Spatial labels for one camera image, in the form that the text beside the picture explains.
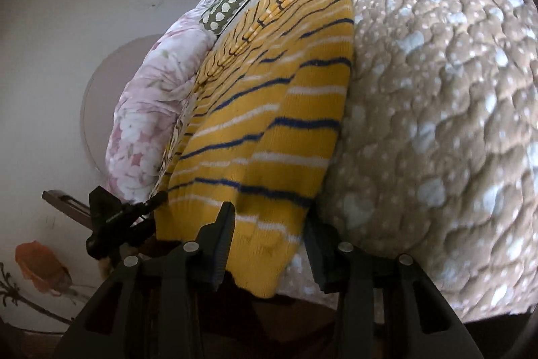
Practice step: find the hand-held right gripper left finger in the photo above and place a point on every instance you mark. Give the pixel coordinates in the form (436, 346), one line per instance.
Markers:
(223, 247)

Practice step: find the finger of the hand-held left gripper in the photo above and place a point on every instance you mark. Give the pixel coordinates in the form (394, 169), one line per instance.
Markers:
(148, 204)

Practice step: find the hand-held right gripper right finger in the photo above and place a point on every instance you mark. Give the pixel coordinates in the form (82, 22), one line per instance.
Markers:
(318, 258)

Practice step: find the yellow striped knit sweater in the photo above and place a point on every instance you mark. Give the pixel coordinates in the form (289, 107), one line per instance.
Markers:
(269, 132)

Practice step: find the pink floral quilt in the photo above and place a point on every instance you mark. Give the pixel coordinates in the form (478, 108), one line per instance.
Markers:
(147, 111)

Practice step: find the brown white-spotted blanket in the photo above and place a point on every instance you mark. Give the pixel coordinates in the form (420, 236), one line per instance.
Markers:
(441, 90)

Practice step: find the orange flower wall sticker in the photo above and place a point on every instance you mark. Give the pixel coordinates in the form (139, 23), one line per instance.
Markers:
(38, 263)

